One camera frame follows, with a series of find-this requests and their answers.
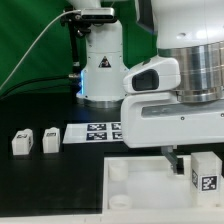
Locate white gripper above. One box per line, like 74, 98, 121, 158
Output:
121, 92, 224, 175

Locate white square table top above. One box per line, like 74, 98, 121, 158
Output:
103, 154, 224, 224

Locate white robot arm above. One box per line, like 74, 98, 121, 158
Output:
121, 0, 224, 170

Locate white tag sheet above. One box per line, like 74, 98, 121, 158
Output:
63, 122, 123, 144

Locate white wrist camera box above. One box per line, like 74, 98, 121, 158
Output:
123, 56, 181, 94

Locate black cables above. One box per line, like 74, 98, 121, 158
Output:
0, 73, 82, 101

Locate black camera stand pole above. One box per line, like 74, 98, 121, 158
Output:
60, 14, 90, 73

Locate grey camera on stand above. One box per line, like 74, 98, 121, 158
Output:
81, 8, 115, 21

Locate white camera cable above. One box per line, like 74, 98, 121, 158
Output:
0, 9, 83, 93

